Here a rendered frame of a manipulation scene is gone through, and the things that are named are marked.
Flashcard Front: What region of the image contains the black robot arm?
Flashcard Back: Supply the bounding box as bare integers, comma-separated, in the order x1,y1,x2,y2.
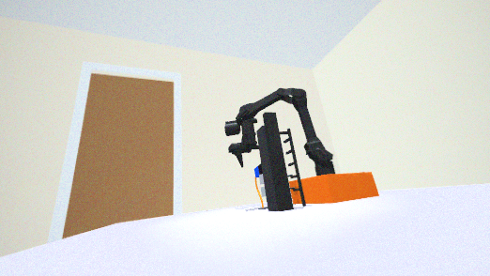
224,88,335,176

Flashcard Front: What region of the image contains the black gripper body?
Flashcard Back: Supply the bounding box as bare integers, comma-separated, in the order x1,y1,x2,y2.
228,130,259,153

